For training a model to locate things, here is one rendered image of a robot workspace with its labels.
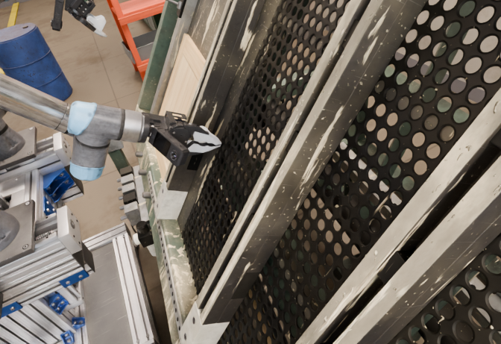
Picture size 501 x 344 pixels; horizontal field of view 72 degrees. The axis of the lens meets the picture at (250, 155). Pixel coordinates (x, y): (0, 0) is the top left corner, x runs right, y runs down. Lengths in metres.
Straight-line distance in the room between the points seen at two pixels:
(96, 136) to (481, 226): 0.72
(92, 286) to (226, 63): 1.51
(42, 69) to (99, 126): 3.49
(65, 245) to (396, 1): 1.10
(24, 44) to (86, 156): 3.39
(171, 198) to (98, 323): 0.98
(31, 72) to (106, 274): 2.70
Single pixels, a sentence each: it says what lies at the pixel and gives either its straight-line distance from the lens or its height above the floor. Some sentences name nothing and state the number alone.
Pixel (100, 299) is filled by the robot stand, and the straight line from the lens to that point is 2.04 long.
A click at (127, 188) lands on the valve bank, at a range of 1.61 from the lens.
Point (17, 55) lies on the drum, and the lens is 4.24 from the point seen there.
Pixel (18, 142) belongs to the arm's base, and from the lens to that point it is 1.63.
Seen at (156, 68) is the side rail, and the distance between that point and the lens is 1.74.
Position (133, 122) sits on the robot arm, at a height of 1.36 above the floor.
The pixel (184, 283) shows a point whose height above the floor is 0.90.
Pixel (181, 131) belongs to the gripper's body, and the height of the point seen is 1.29.
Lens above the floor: 1.78
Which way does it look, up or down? 41 degrees down
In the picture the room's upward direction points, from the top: 11 degrees counter-clockwise
